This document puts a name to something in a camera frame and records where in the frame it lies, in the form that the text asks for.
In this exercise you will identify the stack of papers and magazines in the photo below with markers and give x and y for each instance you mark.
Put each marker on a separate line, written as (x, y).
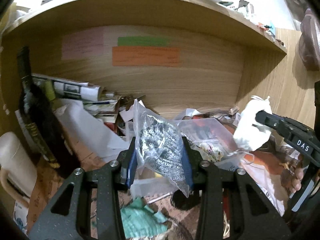
(108, 107)

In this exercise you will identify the white patterned fabric bundle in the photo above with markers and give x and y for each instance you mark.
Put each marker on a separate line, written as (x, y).
(250, 135)

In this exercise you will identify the wooden shelf board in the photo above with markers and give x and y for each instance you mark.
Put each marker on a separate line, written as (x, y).
(201, 16)

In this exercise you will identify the clear plastic storage box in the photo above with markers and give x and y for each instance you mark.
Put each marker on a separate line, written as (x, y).
(211, 139)

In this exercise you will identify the vintage newspaper print mat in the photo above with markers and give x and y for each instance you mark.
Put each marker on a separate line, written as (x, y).
(222, 193)

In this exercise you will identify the green sticky note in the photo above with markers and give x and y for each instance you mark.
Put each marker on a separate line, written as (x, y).
(142, 41)

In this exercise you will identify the right hand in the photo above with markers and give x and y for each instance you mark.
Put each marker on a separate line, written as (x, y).
(292, 175)

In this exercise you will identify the cream ceramic mug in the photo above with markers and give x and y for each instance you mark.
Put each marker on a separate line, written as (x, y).
(18, 173)

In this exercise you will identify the pink sticky note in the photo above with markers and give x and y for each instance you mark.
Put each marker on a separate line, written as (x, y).
(83, 44)

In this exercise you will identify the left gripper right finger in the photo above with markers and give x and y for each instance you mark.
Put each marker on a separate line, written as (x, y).
(231, 194)

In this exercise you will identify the orange sticky note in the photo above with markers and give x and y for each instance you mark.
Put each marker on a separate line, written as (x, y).
(145, 56)

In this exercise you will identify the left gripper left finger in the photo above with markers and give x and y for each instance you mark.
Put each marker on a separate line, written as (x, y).
(68, 214)

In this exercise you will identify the green knitted cloth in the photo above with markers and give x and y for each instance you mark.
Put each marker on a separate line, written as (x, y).
(139, 220)

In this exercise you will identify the pink striped curtain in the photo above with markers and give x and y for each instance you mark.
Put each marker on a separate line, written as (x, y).
(305, 20)

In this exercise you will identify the dark wine bottle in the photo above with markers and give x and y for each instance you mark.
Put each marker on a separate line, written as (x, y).
(41, 123)

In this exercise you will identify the grey knit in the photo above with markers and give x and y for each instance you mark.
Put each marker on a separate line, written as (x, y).
(159, 146)

